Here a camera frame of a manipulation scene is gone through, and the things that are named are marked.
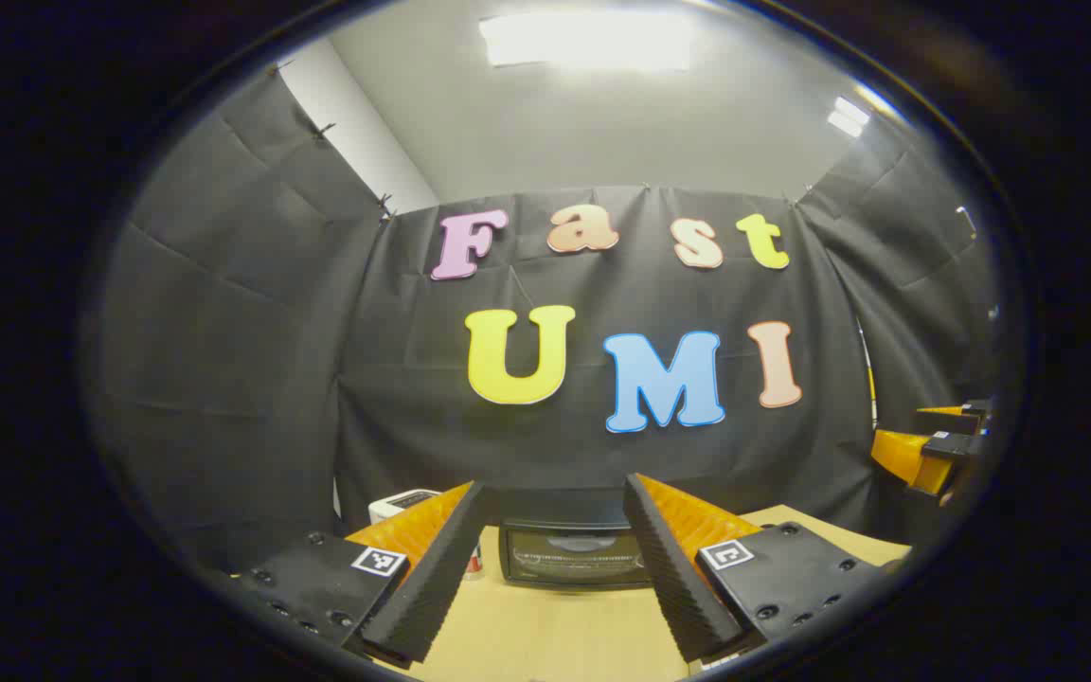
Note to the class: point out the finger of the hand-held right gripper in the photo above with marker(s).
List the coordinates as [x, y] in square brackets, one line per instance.
[953, 447]
[978, 413]

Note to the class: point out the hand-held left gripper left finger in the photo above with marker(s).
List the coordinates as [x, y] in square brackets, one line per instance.
[441, 568]

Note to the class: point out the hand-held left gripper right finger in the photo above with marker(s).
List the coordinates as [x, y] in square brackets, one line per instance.
[673, 568]

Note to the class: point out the black electric oven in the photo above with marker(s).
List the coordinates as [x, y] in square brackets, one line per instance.
[569, 554]

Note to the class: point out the clear plastic bottle red label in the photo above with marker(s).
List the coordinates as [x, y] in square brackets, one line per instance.
[474, 561]

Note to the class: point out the white toaster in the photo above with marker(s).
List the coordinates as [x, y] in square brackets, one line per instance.
[402, 502]

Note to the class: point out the black backdrop cloth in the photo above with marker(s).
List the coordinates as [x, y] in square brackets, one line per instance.
[602, 445]

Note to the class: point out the small ceiling light panel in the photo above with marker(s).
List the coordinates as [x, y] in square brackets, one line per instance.
[849, 116]

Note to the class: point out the large ceiling light panel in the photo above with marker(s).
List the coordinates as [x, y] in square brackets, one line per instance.
[588, 40]

